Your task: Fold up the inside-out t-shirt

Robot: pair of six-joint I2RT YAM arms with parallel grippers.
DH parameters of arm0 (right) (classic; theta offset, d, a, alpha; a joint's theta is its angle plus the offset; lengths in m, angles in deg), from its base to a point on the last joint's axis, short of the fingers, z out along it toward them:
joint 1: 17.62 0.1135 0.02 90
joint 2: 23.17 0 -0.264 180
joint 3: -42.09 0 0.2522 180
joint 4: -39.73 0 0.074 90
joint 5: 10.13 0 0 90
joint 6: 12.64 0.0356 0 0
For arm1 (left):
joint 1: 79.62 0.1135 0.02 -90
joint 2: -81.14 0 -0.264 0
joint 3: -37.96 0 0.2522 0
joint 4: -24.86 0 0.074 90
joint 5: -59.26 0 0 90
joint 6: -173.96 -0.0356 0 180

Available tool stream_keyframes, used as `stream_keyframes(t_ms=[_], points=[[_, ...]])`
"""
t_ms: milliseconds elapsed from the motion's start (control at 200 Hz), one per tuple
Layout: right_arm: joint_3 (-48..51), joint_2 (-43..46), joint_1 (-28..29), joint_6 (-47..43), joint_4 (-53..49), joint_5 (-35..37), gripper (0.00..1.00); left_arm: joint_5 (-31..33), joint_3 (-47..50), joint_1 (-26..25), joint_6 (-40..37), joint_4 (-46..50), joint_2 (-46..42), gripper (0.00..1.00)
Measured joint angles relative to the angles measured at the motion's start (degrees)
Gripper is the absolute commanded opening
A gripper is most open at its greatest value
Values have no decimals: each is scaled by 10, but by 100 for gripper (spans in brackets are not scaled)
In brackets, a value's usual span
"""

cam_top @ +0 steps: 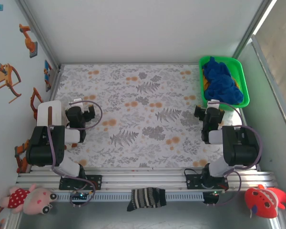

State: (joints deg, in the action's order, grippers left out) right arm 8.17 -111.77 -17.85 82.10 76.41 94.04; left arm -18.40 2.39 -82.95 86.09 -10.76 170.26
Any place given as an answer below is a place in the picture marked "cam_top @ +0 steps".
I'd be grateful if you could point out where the orange robot sticker grey base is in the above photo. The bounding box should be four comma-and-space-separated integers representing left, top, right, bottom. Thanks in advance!
19, 23, 38, 59

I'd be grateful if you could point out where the green plastic basket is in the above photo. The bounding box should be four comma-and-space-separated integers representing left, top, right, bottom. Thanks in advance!
198, 55, 250, 108

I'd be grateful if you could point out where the floral patterned tablecloth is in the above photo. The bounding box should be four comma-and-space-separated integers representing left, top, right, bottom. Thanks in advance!
47, 63, 244, 169

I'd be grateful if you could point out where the aluminium frame post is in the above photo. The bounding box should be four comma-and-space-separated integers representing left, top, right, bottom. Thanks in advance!
15, 0, 62, 72
233, 0, 278, 60

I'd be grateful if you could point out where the orange crumpled garment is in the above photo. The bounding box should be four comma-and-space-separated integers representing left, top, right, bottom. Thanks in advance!
202, 71, 244, 105

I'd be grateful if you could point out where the black white striped sock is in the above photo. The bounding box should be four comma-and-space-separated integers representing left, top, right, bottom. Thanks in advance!
126, 187, 167, 212

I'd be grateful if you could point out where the blue orange gripper wall sticker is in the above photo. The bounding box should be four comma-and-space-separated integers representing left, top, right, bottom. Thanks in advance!
44, 59, 52, 93

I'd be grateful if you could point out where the orange machine wall sticker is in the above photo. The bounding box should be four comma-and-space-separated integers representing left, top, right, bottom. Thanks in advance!
0, 63, 22, 104

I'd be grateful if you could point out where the small circuit board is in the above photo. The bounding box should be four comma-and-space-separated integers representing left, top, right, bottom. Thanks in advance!
203, 190, 221, 205
70, 192, 90, 201

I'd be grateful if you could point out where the aluminium side panel rail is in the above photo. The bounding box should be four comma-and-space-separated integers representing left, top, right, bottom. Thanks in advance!
251, 34, 286, 144

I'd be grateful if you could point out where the white slotted cable duct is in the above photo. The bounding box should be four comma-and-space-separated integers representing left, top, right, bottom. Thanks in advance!
54, 192, 204, 202

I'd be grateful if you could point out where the pink plush pig toy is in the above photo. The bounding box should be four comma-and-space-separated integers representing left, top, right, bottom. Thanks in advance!
0, 183, 58, 215

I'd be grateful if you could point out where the white tissue box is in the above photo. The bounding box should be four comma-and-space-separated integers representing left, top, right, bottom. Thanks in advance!
37, 100, 64, 127

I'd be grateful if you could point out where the blue t-shirt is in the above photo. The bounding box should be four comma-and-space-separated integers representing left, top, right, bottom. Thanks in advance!
202, 56, 244, 105

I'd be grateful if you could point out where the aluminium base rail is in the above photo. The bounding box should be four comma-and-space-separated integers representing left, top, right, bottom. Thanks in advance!
15, 167, 276, 191

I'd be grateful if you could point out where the red plush fish toy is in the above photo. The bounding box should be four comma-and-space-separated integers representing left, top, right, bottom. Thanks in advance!
244, 185, 286, 219

